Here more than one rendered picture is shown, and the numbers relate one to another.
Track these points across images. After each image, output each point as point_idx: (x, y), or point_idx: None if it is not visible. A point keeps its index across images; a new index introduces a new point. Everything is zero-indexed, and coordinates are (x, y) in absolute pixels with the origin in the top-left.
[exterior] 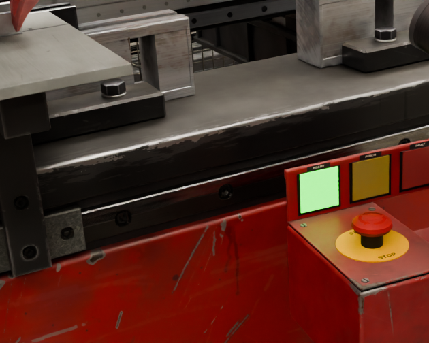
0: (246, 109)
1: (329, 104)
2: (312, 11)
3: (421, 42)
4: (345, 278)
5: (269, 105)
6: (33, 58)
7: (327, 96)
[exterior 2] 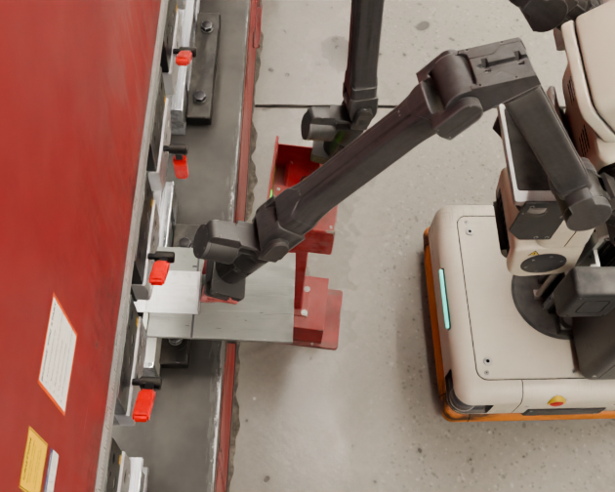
0: (218, 195)
1: (237, 163)
2: (174, 116)
3: (313, 140)
4: (321, 230)
5: (221, 184)
6: (256, 282)
7: (229, 158)
